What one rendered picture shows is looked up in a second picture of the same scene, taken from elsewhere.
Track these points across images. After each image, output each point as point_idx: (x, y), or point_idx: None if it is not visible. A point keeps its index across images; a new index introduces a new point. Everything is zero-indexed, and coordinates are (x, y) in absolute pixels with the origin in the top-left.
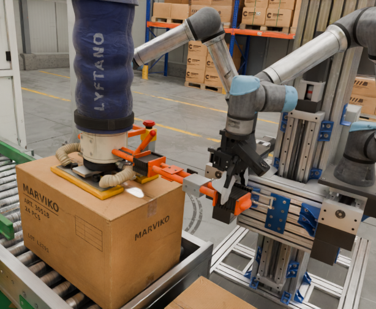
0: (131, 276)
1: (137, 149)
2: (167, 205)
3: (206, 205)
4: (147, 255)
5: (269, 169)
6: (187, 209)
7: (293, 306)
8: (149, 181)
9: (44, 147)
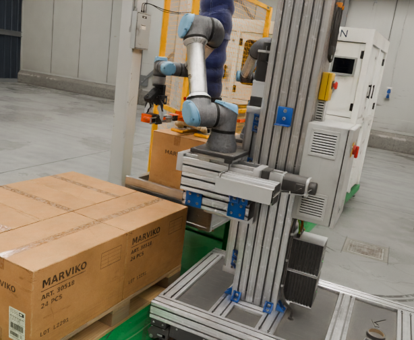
0: (161, 174)
1: None
2: (188, 147)
3: (409, 305)
4: (172, 171)
5: (148, 98)
6: (381, 291)
7: (224, 295)
8: (199, 137)
9: (398, 216)
